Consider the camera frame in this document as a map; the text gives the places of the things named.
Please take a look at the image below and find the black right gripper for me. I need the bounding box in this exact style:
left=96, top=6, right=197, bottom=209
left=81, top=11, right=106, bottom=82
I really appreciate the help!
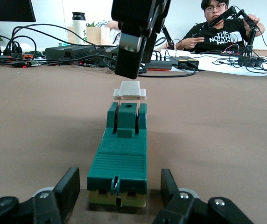
left=111, top=0, right=171, bottom=79

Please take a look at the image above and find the wooden planter box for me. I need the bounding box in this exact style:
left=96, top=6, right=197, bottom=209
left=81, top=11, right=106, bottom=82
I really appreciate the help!
left=67, top=21, right=111, bottom=45

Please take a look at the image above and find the white table sheet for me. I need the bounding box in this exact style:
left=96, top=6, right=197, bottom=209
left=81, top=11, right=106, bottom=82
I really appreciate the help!
left=152, top=48, right=267, bottom=77

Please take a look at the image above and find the white power strip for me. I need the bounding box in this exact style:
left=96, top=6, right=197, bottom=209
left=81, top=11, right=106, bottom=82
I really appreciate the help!
left=151, top=49, right=196, bottom=63

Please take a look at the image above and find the black adapter yellow label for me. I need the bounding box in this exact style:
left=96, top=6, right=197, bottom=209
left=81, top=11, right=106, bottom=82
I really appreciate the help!
left=184, top=57, right=200, bottom=70
left=170, top=56, right=190, bottom=70

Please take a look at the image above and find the black power supply unit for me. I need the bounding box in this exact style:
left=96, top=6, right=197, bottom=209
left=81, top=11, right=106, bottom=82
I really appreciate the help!
left=42, top=44, right=119, bottom=61

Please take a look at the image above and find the black power adapter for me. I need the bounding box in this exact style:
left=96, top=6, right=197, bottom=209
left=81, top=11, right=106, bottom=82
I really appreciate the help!
left=145, top=61, right=173, bottom=70

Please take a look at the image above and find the white thermos bottle black lid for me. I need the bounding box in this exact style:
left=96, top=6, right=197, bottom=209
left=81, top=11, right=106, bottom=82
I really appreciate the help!
left=71, top=11, right=87, bottom=45

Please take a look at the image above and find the green terminal block rail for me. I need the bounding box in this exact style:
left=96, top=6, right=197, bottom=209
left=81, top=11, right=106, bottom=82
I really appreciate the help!
left=86, top=80, right=148, bottom=208

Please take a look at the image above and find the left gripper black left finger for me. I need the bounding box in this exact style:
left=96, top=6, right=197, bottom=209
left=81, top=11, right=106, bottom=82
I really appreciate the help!
left=0, top=167, right=81, bottom=224

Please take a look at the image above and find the brown paper table cover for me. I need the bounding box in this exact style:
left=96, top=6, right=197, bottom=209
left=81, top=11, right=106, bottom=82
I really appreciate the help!
left=0, top=63, right=267, bottom=224

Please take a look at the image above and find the black computer monitor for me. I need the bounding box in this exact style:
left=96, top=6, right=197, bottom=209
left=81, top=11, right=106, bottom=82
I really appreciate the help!
left=0, top=0, right=36, bottom=23

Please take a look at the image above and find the black plug cable bundle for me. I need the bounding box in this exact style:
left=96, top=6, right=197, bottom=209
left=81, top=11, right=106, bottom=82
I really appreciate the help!
left=0, top=35, right=45, bottom=68

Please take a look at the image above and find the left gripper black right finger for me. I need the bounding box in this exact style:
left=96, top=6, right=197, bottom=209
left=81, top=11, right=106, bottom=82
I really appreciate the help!
left=152, top=168, right=253, bottom=224

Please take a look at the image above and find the person in black t-shirt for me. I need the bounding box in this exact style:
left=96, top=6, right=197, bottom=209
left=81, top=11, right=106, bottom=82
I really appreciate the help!
left=177, top=0, right=266, bottom=55

